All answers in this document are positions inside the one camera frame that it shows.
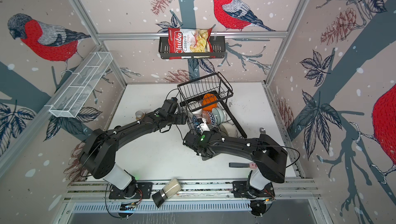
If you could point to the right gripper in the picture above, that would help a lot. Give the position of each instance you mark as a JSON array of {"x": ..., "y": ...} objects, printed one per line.
[{"x": 211, "y": 134}]

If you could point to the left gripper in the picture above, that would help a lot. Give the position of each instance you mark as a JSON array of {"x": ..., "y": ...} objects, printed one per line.
[{"x": 181, "y": 119}]

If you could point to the cream ceramic bowl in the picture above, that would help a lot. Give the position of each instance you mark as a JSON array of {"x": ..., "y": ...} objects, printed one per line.
[{"x": 229, "y": 130}]

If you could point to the light green ceramic bowl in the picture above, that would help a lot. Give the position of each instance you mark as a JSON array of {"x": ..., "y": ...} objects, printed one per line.
[{"x": 220, "y": 115}]

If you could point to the orange plastic bowl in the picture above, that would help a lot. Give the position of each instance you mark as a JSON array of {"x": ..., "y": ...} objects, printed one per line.
[{"x": 209, "y": 102}]

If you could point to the white ceramic bowl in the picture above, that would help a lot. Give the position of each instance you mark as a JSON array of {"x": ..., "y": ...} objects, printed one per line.
[{"x": 197, "y": 112}]

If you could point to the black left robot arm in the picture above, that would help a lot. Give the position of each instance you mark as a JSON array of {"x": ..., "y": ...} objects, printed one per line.
[{"x": 98, "y": 154}]

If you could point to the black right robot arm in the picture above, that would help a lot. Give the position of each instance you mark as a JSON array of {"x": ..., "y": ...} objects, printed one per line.
[{"x": 269, "y": 157}]

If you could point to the silver lidded spice jar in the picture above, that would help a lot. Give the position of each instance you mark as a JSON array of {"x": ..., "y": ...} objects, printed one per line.
[{"x": 139, "y": 115}]

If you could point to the metal spoon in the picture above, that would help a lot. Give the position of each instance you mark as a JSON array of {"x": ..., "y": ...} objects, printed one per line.
[{"x": 262, "y": 130}]

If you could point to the red cassava chips bag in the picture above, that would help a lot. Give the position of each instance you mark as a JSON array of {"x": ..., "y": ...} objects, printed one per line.
[{"x": 185, "y": 40}]

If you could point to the black wire dish rack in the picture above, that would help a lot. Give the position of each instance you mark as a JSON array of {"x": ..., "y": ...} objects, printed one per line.
[{"x": 214, "y": 130}]

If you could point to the pink handled knife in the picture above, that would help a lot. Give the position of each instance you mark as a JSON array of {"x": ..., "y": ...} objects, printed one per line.
[{"x": 251, "y": 166}]

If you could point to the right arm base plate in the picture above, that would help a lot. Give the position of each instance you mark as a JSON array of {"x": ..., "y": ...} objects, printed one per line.
[{"x": 240, "y": 189}]

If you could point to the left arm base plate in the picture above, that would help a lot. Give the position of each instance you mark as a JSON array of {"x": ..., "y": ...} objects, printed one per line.
[{"x": 139, "y": 190}]

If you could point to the black wall shelf basket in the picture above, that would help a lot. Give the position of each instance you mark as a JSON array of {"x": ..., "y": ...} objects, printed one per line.
[{"x": 217, "y": 44}]

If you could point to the white mesh wall shelf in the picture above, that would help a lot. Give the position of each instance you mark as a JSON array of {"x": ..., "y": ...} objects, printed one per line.
[{"x": 73, "y": 98}]

